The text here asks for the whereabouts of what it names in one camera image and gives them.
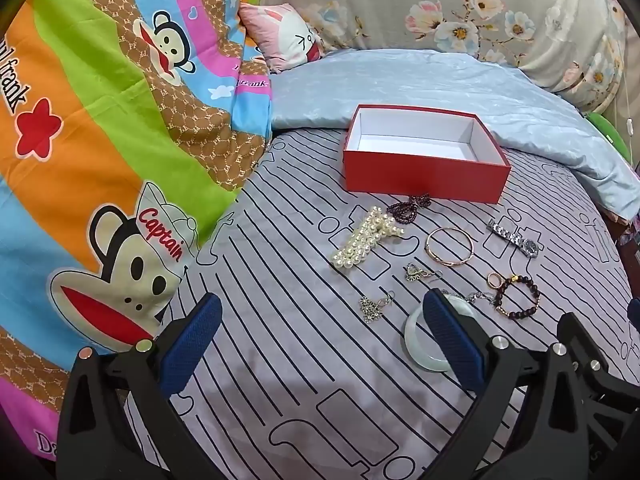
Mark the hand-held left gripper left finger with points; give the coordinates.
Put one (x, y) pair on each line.
(192, 335)

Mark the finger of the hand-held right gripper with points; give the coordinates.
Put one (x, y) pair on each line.
(585, 342)
(636, 312)

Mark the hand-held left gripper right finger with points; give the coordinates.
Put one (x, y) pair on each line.
(450, 335)

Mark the pale green jade bangle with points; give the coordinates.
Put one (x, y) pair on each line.
(415, 342)

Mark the rose gold bangle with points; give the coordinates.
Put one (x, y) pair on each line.
(442, 261)

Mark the silver wristwatch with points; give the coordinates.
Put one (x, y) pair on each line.
(530, 246)

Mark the red cardboard box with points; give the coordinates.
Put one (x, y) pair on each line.
(425, 180)

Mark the silver heart earring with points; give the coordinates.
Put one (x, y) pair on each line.
(414, 272)

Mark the silver earring left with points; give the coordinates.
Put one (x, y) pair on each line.
(372, 310)

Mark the grey striped bedsheet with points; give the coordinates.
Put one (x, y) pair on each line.
(300, 360)

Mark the green object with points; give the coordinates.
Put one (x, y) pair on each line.
(607, 127)

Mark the light blue blanket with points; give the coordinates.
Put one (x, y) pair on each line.
(400, 75)

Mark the colourful cartoon monkey quilt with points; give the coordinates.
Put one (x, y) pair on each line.
(100, 85)

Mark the pink rabbit pillow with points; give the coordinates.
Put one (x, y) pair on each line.
(280, 35)

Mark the grey floral quilt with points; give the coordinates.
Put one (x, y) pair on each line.
(425, 5)

